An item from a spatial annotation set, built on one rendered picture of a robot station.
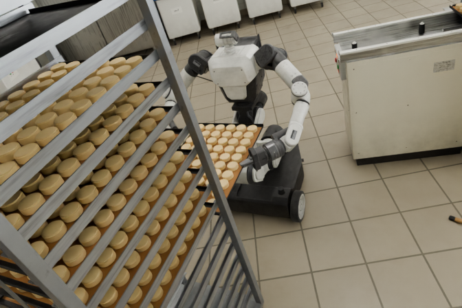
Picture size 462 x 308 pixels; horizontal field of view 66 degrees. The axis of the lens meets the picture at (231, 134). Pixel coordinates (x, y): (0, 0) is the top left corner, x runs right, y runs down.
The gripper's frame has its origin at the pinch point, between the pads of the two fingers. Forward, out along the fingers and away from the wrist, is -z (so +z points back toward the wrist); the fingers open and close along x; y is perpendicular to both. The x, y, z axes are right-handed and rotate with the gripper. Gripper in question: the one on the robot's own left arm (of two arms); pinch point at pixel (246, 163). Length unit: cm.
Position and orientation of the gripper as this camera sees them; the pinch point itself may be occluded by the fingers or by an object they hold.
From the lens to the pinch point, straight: 164.3
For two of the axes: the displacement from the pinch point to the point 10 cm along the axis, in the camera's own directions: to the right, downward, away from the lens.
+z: 8.9, -4.1, 1.9
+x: -2.5, -7.9, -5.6
